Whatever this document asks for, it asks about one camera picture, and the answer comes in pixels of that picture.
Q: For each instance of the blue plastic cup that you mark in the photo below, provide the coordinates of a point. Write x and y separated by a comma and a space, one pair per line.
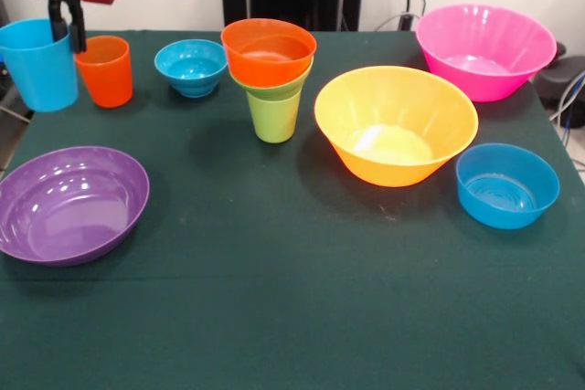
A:
41, 75

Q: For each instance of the orange round bowl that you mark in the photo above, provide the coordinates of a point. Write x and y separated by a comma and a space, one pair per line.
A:
256, 70

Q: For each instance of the green stepped bowl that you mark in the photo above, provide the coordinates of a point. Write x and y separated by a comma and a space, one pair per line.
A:
274, 88

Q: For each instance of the black computer case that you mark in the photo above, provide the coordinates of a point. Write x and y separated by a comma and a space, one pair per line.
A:
5, 6

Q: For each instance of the orange plastic cup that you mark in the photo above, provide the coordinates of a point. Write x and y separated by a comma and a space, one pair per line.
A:
109, 79

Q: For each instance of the light blue stepped bowl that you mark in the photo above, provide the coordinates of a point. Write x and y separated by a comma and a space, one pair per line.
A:
192, 66

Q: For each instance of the large purple bowl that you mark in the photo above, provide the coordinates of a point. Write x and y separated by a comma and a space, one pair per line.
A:
68, 207

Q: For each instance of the green plastic cup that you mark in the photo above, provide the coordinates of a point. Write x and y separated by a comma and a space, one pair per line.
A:
274, 120

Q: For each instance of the large yellow-orange bowl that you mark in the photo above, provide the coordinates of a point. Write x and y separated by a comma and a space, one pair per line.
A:
393, 111

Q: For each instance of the black power adapter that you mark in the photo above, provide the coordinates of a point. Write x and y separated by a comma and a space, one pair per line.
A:
405, 21

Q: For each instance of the dark green tablecloth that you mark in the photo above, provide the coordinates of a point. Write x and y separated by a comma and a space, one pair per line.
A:
320, 317

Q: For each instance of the large pink bowl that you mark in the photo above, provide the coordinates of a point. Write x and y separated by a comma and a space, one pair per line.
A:
484, 43

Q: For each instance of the blue round bowl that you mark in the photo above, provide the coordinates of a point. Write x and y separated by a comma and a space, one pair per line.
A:
507, 198

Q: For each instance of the black equipment base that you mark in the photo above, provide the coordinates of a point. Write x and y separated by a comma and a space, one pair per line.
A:
564, 77

